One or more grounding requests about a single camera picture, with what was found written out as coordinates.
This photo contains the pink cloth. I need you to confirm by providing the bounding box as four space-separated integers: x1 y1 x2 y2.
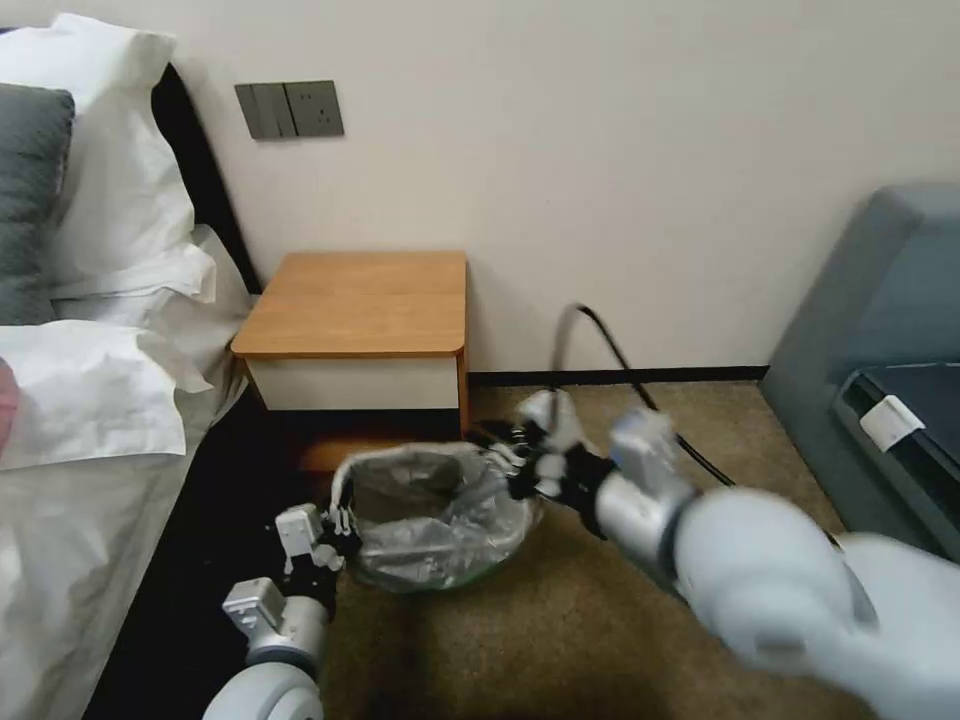
0 356 21 468

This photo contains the white tag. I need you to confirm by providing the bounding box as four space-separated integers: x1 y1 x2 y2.
859 396 921 454

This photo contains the grey wall switch panel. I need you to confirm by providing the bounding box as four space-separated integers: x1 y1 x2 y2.
233 79 346 141

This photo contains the large white pillow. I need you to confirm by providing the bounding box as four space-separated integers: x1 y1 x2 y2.
0 13 198 290

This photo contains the wooden bedside table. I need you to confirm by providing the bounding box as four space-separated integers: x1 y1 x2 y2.
229 251 471 472

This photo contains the white bed sheet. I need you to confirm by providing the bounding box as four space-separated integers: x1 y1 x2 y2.
0 223 252 720

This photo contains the grey-blue armchair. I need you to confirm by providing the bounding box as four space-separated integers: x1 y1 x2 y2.
757 182 960 565

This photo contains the round trash can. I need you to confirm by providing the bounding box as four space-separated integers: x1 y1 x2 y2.
333 443 547 595

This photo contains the clear plastic garbage bag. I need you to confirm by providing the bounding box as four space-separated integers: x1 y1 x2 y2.
329 440 549 594

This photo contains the flat white pillow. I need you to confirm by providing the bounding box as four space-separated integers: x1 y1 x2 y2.
49 239 220 325

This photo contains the black robot wrist cable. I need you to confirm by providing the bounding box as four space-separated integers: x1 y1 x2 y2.
547 302 742 487

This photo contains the grey knitted pillow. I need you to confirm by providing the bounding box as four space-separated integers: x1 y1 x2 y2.
0 82 77 328

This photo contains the black bed base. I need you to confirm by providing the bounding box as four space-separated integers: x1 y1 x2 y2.
74 386 340 720

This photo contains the white pillow with flange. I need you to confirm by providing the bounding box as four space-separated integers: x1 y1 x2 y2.
0 318 220 472

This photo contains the black bed headboard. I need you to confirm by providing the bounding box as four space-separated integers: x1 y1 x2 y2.
149 59 264 298

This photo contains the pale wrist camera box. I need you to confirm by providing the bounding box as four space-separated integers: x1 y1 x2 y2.
274 504 327 558
515 388 580 453

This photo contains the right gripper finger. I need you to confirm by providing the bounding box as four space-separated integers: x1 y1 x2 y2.
485 448 565 504
479 418 547 456

